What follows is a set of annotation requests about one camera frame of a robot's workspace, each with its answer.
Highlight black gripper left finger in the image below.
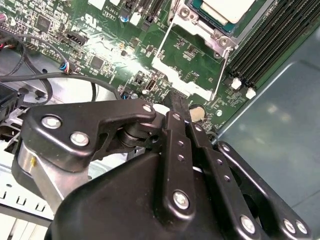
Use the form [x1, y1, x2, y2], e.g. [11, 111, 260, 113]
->
[21, 91, 198, 223]

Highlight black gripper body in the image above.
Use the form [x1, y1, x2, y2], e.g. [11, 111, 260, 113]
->
[44, 152, 251, 240]

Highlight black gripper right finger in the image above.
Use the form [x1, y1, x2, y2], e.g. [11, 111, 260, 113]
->
[178, 94, 314, 240]

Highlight metal socket cover frame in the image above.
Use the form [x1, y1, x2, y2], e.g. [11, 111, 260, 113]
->
[151, 21, 232, 102]

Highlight silver CPU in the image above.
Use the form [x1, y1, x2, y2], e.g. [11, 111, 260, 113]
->
[190, 0, 269, 34]

